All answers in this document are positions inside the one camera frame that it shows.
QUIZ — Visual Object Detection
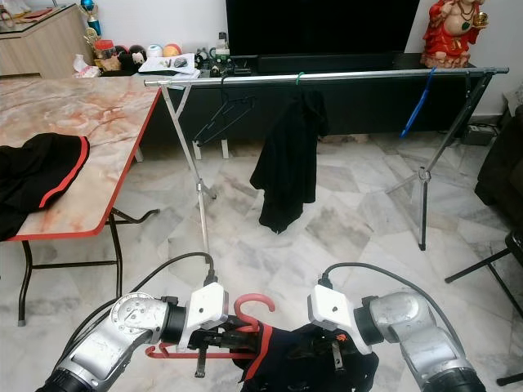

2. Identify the red plastic clothes hanger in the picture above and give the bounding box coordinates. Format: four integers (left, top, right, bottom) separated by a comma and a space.
145, 292, 276, 360

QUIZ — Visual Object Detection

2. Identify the navy jacket red collar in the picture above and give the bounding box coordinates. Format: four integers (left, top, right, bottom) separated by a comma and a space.
241, 323, 381, 392

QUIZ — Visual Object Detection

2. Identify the black jacket red stripe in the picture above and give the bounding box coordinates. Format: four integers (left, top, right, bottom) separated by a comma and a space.
0, 133, 91, 242

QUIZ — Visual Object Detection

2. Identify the blue plastic clothes hanger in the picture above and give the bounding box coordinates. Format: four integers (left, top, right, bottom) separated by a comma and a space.
401, 67, 436, 138

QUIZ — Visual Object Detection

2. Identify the black printed t-shirt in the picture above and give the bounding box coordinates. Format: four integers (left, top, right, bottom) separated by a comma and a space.
249, 88, 329, 235

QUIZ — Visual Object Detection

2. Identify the black folding chair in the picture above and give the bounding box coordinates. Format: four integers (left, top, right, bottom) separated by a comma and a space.
445, 231, 523, 386

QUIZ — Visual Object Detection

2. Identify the black television console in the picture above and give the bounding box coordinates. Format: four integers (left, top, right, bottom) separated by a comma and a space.
114, 51, 503, 160

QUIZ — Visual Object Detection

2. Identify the marble pattern folding table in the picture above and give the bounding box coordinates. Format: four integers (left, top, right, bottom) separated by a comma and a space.
0, 78, 163, 327

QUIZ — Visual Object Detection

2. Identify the silver metal clothes rack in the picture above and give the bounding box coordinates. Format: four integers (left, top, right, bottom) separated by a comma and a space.
144, 68, 499, 252

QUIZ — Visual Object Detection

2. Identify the clear plastic bottle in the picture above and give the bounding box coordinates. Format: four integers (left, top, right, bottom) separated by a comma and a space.
214, 33, 230, 69

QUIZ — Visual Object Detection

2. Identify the black plush toy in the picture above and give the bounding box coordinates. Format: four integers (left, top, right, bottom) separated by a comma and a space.
116, 45, 148, 72

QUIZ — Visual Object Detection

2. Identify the white plastic bag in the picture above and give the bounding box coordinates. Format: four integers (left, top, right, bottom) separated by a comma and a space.
74, 54, 101, 79

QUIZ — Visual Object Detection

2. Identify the red lid snack jar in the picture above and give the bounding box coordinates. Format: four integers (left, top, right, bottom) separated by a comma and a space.
94, 40, 118, 73

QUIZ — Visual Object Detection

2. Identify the black flat television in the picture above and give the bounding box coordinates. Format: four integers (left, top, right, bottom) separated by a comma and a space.
226, 0, 420, 56

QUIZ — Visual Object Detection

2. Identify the light wooden cabinet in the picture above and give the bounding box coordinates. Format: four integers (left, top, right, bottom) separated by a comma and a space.
0, 4, 95, 78

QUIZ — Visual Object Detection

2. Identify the blue ball trophy ornament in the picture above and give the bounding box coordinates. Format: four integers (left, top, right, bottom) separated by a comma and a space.
80, 0, 103, 43

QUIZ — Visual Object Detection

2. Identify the red tray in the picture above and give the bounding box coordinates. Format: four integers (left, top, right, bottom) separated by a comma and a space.
31, 7, 63, 20

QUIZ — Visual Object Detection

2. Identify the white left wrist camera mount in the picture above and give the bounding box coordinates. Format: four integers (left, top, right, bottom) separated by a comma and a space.
181, 282, 231, 352

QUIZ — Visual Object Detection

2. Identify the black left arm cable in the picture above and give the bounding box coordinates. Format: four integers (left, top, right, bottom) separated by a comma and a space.
59, 252, 217, 368

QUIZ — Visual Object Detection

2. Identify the black wire clothes hanger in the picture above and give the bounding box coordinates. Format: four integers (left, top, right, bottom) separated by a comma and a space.
194, 75, 254, 146

